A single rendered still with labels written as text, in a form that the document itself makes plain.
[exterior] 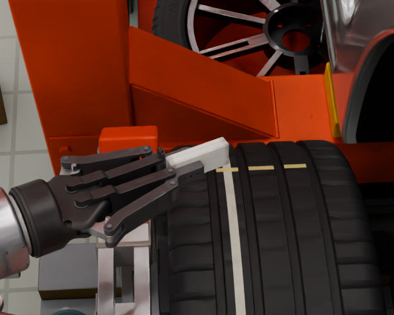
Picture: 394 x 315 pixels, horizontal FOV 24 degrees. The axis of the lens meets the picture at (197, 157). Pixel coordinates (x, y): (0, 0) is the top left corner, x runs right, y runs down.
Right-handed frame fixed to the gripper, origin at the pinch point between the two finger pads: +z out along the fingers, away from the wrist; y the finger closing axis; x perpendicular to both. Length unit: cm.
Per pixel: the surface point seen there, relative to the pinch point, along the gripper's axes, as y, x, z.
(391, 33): -12.8, -2.8, 35.9
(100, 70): -46, -20, 7
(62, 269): -76, -96, 4
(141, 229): -5.1, -12.9, -5.0
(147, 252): -2.1, -13.8, -5.6
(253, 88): -50, -38, 38
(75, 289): -70, -98, 4
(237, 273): 8.7, -9.7, 0.1
